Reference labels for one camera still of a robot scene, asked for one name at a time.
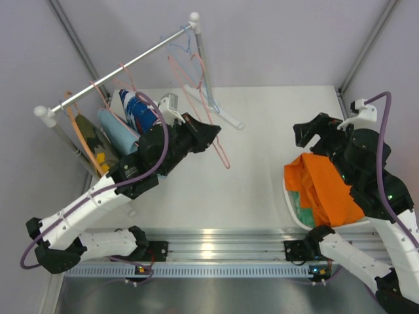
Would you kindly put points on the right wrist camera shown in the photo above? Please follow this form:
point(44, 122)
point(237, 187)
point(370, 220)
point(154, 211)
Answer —
point(365, 115)

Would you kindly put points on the perforated cable duct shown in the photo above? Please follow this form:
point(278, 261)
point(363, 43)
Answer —
point(115, 270)

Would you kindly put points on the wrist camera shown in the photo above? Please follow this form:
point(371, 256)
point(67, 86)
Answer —
point(168, 107)
point(365, 115)

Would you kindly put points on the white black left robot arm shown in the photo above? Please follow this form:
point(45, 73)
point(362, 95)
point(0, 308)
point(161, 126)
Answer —
point(124, 182)

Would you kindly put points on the blue white patterned trousers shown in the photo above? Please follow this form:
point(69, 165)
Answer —
point(140, 111)

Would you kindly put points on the silver clothes rack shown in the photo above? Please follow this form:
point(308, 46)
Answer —
point(48, 116)

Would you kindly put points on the white perforated plastic basket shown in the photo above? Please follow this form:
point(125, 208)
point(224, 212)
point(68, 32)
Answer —
point(363, 223)

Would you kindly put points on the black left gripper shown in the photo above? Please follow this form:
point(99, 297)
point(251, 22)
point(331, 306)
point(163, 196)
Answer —
point(197, 130)

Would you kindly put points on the blue wire hanger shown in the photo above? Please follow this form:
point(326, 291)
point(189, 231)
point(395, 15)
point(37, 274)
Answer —
point(187, 61)

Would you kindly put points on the green white patterned trousers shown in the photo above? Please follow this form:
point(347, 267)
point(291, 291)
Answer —
point(304, 214)

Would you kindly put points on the aluminium rail frame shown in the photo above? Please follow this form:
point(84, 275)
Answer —
point(275, 245)

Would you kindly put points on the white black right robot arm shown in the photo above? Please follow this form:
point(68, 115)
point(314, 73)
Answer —
point(359, 158)

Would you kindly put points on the orange trousers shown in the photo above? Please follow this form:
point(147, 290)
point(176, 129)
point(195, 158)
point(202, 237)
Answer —
point(322, 189)

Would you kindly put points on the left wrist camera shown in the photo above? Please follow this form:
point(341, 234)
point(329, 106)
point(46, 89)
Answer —
point(168, 107)

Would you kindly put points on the light blue trousers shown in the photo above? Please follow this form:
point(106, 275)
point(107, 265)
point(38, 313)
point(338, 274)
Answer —
point(140, 120)

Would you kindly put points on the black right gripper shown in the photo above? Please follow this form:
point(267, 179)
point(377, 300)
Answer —
point(319, 124)

